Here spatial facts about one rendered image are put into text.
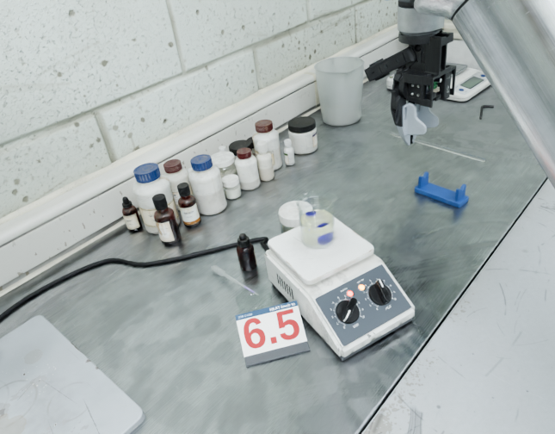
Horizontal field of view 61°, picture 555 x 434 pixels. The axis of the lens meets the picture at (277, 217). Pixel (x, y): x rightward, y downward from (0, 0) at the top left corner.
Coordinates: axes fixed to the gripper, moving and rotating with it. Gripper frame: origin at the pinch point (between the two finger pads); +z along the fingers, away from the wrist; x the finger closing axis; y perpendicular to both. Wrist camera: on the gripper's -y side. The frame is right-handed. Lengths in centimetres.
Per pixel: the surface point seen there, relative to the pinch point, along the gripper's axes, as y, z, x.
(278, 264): 5.3, 3.9, -39.3
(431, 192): 6.8, 9.5, -1.2
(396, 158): -8.1, 10.4, 7.7
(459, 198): 12.4, 9.0, -0.9
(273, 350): 12, 10, -48
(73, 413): 1, 9, -72
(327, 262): 12.5, 1.7, -36.0
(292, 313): 11.5, 7.4, -42.6
